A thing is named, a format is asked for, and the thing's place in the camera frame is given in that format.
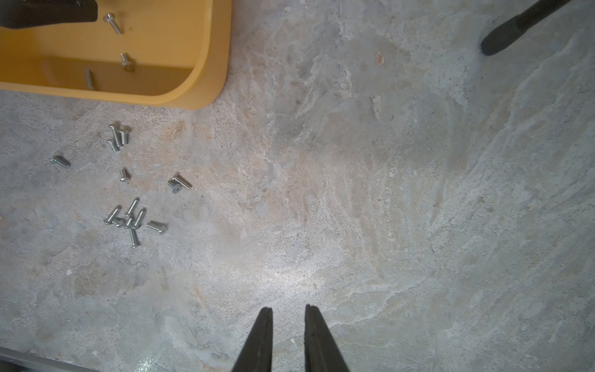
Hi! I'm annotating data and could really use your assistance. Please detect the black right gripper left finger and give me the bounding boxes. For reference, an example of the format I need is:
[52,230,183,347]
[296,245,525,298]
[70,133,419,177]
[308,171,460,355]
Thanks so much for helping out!
[232,307,274,372]

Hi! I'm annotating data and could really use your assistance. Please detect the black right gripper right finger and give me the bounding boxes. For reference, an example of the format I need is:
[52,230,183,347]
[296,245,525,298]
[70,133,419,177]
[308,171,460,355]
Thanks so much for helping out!
[304,305,350,372]

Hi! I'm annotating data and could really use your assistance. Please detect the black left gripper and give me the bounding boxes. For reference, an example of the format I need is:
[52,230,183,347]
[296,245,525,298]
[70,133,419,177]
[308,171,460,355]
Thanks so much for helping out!
[1,0,99,29]

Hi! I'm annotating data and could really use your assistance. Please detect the yellow plastic storage box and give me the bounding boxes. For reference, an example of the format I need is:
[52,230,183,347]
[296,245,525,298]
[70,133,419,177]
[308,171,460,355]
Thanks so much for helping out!
[1,1,232,110]

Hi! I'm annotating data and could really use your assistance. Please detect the black music stand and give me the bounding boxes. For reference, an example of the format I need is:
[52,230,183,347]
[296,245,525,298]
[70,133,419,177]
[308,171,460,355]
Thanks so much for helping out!
[480,0,570,56]

